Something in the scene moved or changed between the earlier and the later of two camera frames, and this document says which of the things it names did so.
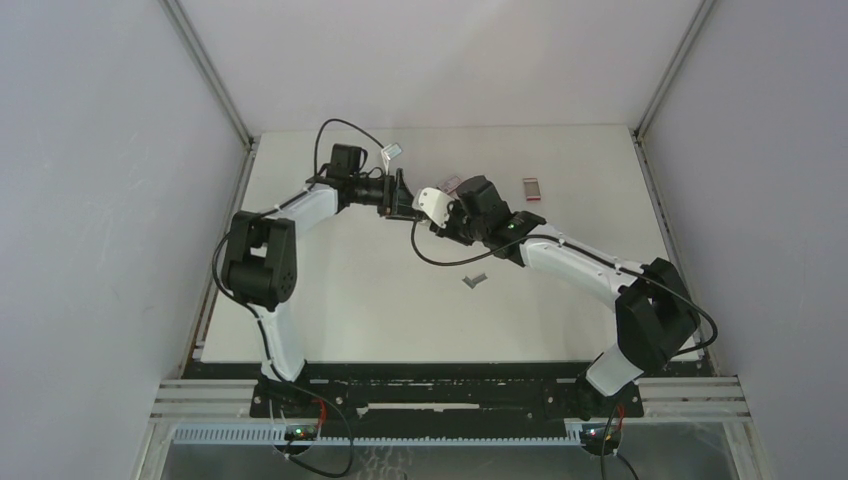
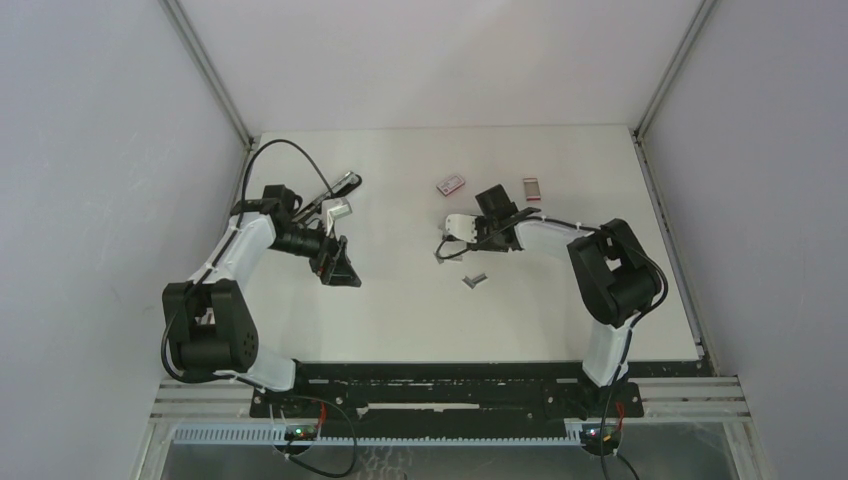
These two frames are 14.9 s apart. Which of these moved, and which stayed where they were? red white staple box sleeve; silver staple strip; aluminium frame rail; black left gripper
Moved: black left gripper
Stayed: red white staple box sleeve; silver staple strip; aluminium frame rail
